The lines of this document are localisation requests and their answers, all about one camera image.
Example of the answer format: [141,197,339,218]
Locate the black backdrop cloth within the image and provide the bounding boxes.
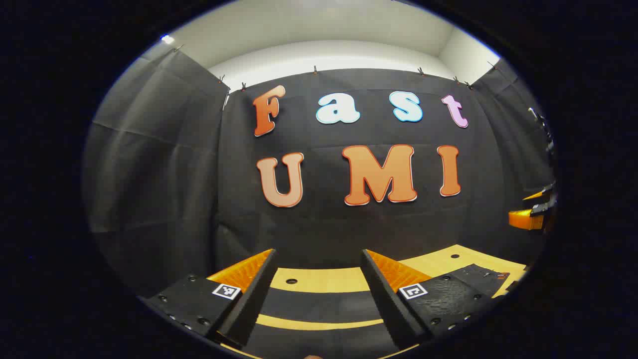
[82,42,556,300]

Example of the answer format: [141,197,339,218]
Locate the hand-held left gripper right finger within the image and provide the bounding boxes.
[360,249,486,350]

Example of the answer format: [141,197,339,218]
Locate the dark jeans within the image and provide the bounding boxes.
[244,264,511,359]

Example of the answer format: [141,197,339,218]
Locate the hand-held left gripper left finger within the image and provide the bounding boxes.
[141,248,278,349]

